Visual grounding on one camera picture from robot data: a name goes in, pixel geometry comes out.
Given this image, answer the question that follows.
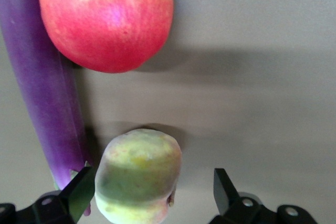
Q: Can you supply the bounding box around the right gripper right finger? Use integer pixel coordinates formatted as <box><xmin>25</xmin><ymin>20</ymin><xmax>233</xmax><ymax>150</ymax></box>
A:
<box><xmin>209</xmin><ymin>167</ymin><xmax>320</xmax><ymax>224</ymax></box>

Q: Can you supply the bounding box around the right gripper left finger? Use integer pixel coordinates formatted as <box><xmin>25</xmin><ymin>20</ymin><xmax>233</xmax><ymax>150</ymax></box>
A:
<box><xmin>0</xmin><ymin>166</ymin><xmax>97</xmax><ymax>224</ymax></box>

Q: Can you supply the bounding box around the yellow-green peach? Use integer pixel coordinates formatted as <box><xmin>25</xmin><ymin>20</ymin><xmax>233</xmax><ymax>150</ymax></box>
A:
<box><xmin>94</xmin><ymin>128</ymin><xmax>183</xmax><ymax>224</ymax></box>

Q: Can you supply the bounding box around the long purple eggplant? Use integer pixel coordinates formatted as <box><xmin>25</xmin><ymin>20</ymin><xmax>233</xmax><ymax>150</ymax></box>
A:
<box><xmin>0</xmin><ymin>0</ymin><xmax>93</xmax><ymax>217</ymax></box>

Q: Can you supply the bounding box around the red apple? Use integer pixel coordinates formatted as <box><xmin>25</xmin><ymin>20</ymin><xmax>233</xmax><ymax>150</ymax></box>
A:
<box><xmin>37</xmin><ymin>0</ymin><xmax>175</xmax><ymax>74</ymax></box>

